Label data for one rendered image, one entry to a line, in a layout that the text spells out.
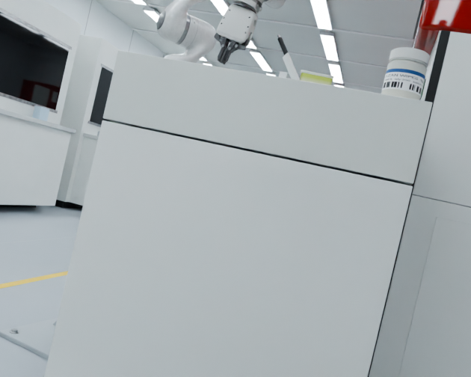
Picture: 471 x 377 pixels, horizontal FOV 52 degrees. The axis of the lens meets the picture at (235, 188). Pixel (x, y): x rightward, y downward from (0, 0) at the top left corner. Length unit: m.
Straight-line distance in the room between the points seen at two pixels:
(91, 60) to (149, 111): 4.99
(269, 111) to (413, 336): 0.65
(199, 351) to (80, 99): 5.14
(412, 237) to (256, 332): 0.49
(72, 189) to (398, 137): 5.27
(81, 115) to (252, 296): 5.11
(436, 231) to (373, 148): 0.40
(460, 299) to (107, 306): 0.79
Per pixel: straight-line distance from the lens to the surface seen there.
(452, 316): 1.27
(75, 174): 5.94
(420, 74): 0.96
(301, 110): 0.92
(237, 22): 1.53
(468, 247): 1.26
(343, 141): 0.90
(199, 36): 1.91
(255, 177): 0.92
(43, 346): 1.97
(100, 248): 1.04
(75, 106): 5.97
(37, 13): 5.14
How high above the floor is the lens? 0.76
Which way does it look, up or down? 1 degrees down
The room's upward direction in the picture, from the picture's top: 13 degrees clockwise
